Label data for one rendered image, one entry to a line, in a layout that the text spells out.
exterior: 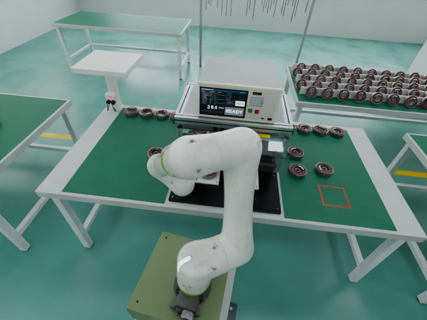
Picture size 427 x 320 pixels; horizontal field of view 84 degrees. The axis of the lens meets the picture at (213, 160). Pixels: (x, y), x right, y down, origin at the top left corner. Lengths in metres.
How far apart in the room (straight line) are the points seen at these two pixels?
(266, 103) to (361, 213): 0.84
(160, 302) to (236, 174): 0.59
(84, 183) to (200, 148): 1.13
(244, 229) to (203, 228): 1.36
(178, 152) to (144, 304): 0.64
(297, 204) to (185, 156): 1.02
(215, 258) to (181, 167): 0.37
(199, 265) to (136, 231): 1.45
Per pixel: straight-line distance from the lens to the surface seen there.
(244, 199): 0.76
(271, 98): 1.33
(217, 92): 1.31
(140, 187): 1.51
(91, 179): 1.65
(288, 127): 1.41
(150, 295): 1.07
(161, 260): 1.12
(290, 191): 1.56
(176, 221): 2.23
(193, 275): 0.84
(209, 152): 0.61
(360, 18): 8.17
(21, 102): 2.69
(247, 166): 0.69
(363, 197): 1.74
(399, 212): 1.79
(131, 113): 2.11
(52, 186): 1.71
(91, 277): 2.16
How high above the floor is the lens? 1.87
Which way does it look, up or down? 43 degrees down
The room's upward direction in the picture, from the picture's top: 4 degrees clockwise
